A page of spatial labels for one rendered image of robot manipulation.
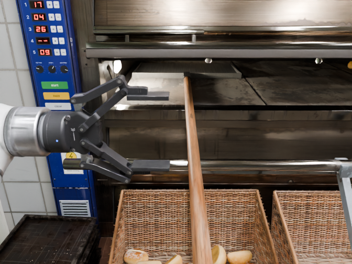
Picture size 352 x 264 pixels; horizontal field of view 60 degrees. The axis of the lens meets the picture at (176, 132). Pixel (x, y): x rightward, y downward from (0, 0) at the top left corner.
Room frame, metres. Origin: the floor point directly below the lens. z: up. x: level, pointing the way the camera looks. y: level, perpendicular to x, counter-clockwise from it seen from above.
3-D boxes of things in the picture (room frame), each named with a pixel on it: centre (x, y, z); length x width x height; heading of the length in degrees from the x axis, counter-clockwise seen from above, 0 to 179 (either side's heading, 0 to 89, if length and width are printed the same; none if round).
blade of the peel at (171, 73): (1.69, -0.06, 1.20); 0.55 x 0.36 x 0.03; 89
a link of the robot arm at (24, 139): (0.50, 0.25, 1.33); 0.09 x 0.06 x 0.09; 179
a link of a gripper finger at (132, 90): (0.50, 0.07, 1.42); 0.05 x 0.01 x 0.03; 89
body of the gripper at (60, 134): (0.50, 0.18, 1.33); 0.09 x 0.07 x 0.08; 89
